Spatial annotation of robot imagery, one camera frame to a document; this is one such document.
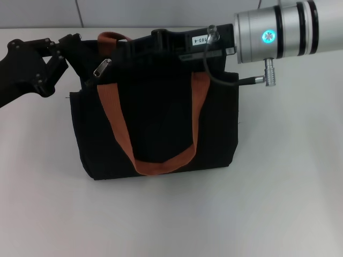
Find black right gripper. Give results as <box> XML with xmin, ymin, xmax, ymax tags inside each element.
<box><xmin>111</xmin><ymin>23</ymin><xmax>237</xmax><ymax>67</ymax></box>

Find black food bag orange handles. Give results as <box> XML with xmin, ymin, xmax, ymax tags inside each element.
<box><xmin>69</xmin><ymin>31</ymin><xmax>240</xmax><ymax>183</ymax></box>

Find silver zipper pull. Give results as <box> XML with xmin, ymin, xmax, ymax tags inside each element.
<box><xmin>93</xmin><ymin>58</ymin><xmax>112</xmax><ymax>78</ymax></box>

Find right gripper cable with plugs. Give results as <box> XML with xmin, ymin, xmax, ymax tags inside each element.
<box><xmin>202</xmin><ymin>24</ymin><xmax>276</xmax><ymax>88</ymax></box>

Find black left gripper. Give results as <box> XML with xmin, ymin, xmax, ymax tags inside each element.
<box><xmin>0</xmin><ymin>33</ymin><xmax>81</xmax><ymax>108</ymax></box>

